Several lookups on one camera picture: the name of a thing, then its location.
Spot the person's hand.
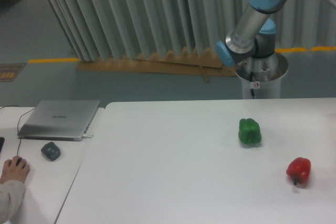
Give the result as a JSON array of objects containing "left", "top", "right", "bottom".
[{"left": 1, "top": 155, "right": 30, "bottom": 184}]

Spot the black computer mouse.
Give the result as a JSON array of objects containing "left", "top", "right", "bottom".
[{"left": 16, "top": 157, "right": 27, "bottom": 169}]

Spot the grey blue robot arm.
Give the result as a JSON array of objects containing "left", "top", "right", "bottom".
[{"left": 216, "top": 0, "right": 335, "bottom": 67}]

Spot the grey sleeved forearm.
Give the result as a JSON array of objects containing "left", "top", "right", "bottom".
[{"left": 1, "top": 180, "right": 26, "bottom": 223}]

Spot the black keyboard edge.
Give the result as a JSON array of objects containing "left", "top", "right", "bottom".
[{"left": 0, "top": 137, "right": 5, "bottom": 153}]

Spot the dark grey round device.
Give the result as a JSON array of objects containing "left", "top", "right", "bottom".
[{"left": 41, "top": 142, "right": 61, "bottom": 161}]

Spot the silver closed laptop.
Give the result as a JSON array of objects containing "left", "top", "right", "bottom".
[{"left": 17, "top": 100, "right": 100, "bottom": 141}]

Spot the white usb plug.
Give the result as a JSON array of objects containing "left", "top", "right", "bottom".
[{"left": 82, "top": 134, "right": 93, "bottom": 139}]

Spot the pale green curtain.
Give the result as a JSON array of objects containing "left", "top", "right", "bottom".
[{"left": 33, "top": 0, "right": 336, "bottom": 60}]

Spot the brown cardboard sheet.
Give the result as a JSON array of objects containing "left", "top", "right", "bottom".
[{"left": 77, "top": 48, "right": 236, "bottom": 82}]

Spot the green bell pepper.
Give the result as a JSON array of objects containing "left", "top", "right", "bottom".
[{"left": 238, "top": 118, "right": 262, "bottom": 145}]

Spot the red bell pepper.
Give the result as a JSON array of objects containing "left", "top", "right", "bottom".
[{"left": 286, "top": 157, "right": 311, "bottom": 185}]

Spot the black mouse cable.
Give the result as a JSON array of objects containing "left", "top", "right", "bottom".
[{"left": 0, "top": 105, "right": 37, "bottom": 157}]

